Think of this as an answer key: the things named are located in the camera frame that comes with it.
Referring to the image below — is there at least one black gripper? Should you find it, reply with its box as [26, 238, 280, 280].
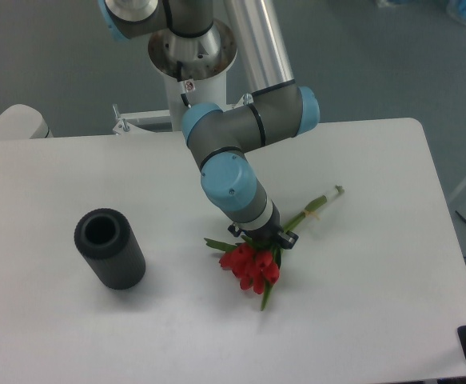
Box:
[228, 207, 299, 249]

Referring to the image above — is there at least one red tulip bouquet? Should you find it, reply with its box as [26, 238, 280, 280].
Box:
[205, 185, 345, 311]

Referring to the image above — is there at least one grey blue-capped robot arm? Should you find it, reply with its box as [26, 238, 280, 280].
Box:
[98, 1, 320, 249]

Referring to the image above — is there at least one black ribbed cylindrical vase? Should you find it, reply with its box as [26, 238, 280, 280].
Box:
[74, 208, 146, 290]

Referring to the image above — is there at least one white rounded chair part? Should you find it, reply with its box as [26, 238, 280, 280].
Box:
[0, 104, 54, 141]

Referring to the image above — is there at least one white metal base frame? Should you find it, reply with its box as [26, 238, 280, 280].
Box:
[112, 91, 253, 134]

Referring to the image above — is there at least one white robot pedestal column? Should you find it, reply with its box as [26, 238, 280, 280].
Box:
[148, 19, 237, 131]

